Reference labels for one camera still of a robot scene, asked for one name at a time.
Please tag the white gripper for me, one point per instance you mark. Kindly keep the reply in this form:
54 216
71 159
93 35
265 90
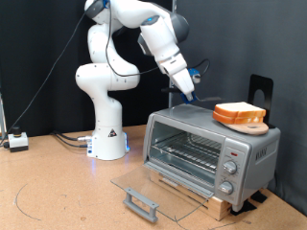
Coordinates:
183 83

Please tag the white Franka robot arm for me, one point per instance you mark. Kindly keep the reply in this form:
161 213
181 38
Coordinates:
105 127

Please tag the silver oven knob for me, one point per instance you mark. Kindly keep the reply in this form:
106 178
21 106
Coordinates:
225 187
230 167

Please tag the silver toaster oven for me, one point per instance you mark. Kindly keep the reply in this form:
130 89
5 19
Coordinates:
262 150

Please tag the black metal bookend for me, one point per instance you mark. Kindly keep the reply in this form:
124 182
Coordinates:
255 83

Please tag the round wooden board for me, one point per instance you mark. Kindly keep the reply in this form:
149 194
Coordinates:
252 129

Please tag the dark grey backdrop curtain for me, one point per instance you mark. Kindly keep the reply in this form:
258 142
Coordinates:
240 38

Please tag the slatted wooden crate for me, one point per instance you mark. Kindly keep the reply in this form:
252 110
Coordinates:
219 207

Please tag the black foam pad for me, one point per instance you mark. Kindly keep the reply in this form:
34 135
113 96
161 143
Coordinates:
259 197
243 207

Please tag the black backdrop curtain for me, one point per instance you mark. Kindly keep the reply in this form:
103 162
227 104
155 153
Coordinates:
25 32

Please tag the emergency stop button box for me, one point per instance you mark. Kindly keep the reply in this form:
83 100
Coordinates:
18 140

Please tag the wrist camera with blue bracket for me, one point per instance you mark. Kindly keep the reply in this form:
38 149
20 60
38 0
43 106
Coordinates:
194 75

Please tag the metal frame post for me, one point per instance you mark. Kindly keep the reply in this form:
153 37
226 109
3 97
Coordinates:
2 118

